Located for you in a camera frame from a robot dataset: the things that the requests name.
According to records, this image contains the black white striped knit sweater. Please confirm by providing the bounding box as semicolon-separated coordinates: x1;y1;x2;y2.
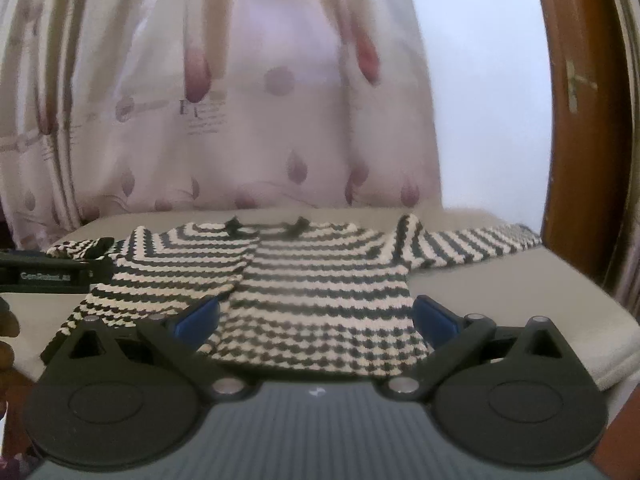
41;214;540;377

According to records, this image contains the pink floral curtain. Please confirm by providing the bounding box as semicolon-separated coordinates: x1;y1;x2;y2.
1;0;442;249

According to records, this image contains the metal door hinge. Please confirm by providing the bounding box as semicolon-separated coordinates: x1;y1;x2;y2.
565;60;598;115

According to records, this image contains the brown wooden door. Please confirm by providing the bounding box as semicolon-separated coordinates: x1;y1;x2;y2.
540;0;632;285

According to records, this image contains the person's left hand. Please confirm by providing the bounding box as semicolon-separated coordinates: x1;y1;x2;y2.
0;298;21;372

